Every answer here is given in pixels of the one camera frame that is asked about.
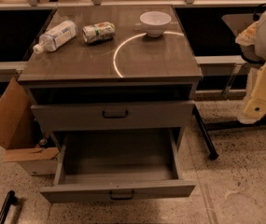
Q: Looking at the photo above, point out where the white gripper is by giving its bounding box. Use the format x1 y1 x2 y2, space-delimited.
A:
237 63 266 124

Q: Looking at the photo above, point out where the grey drawer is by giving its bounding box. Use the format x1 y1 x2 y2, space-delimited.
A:
31 101 194 133
40 129 195 203

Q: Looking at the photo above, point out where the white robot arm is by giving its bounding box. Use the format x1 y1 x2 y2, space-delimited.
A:
235 10 266 124

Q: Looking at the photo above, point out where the grey top drawer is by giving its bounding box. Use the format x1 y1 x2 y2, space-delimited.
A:
31 101 194 133

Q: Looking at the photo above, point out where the grey drawer cabinet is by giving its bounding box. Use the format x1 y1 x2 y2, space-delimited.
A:
19 6 202 147

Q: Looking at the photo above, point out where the black side table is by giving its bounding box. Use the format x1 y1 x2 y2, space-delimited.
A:
192 12 266 161

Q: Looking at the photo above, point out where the white ceramic bowl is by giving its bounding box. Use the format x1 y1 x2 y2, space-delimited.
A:
140 11 172 37

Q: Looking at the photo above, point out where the crushed green white can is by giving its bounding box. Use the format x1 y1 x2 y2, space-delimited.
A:
82 21 116 44

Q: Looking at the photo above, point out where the clear plastic water bottle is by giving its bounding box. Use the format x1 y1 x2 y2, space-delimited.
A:
33 21 77 54

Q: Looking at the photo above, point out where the brown cardboard box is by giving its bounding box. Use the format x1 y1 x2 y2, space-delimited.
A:
0 78 59 175

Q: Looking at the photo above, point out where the black bar on floor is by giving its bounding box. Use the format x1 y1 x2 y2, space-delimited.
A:
0 190 17 224

